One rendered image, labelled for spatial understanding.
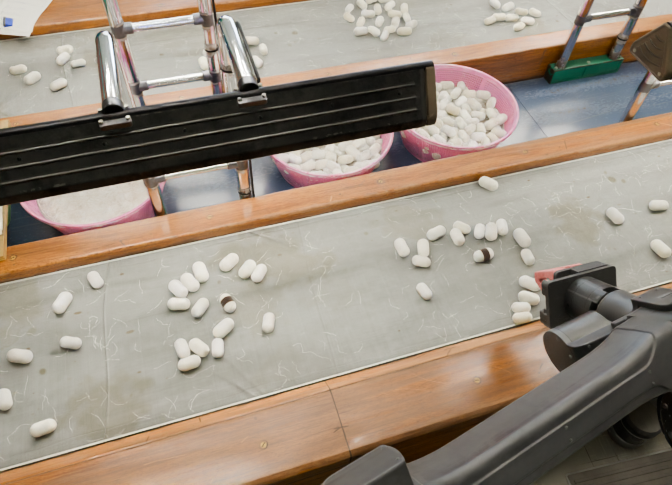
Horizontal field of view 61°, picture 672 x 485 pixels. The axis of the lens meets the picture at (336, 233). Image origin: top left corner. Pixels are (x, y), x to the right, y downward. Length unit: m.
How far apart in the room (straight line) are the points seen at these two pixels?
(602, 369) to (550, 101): 0.98
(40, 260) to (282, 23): 0.80
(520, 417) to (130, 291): 0.64
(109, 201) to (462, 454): 0.79
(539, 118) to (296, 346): 0.82
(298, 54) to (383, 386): 0.82
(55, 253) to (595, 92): 1.24
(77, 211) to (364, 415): 0.63
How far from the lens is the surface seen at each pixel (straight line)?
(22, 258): 1.03
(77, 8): 1.55
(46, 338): 0.97
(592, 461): 1.21
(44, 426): 0.89
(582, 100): 1.51
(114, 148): 0.67
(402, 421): 0.82
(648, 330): 0.62
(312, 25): 1.47
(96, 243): 1.01
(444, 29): 1.50
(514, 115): 1.26
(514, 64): 1.46
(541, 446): 0.53
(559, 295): 0.77
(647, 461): 1.26
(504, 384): 0.88
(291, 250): 0.97
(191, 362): 0.86
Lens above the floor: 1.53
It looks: 53 degrees down
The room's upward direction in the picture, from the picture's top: 4 degrees clockwise
